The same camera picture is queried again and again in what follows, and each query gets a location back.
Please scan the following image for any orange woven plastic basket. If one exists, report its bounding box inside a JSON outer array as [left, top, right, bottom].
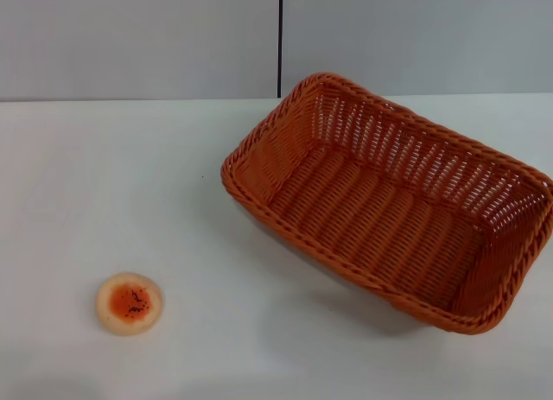
[[219, 71, 553, 335]]

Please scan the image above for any round bread with orange centre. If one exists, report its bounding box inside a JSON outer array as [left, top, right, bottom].
[[94, 271, 165, 337]]

